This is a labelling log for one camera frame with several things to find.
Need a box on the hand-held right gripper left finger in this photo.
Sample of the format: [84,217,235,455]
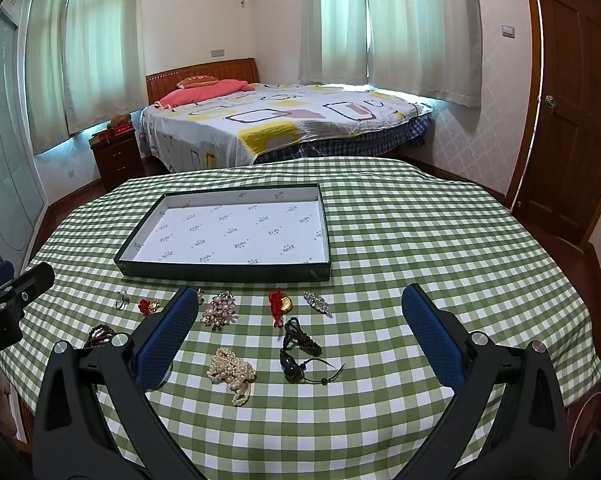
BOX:
[33,285,216,480]

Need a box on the dark red bead bracelet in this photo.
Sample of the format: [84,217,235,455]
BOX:
[84,325,117,350]

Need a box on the green checkered tablecloth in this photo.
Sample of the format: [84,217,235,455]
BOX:
[0,156,601,480]

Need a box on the gold pearl rhinestone brooch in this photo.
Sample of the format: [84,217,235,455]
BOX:
[200,291,238,331]

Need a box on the white pearl necklace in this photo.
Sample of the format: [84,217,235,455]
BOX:
[207,346,257,407]

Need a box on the brown wooden door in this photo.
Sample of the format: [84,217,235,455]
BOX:
[511,0,601,246]

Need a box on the dark wooden nightstand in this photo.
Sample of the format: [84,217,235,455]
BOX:
[90,130,144,192]

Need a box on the silver rhinestone brooch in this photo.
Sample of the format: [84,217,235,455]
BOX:
[303,291,334,318]

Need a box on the red cord gold pendant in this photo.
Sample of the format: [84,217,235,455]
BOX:
[268,287,296,331]

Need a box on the white sheer curtain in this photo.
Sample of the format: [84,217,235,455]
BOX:
[298,0,371,86]
[365,0,484,108]
[25,0,74,141]
[63,0,146,131]

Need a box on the blue plaid bed skirt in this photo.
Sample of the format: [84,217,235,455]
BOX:
[255,112,434,165]

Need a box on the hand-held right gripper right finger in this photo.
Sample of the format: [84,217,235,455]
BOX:
[395,282,569,480]

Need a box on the black cord bead necklace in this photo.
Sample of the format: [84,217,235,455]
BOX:
[279,316,346,386]

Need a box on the frosted glass sliding wardrobe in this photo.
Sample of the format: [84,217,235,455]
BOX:
[0,0,48,271]

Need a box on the wooden headboard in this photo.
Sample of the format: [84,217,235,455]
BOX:
[145,58,260,107]

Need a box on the bed with patterned cover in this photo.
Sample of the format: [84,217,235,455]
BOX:
[139,82,434,173]

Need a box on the pink pillow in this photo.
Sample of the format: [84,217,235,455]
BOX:
[154,79,256,111]

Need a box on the dark green shallow box tray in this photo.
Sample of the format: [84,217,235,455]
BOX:
[114,183,331,283]

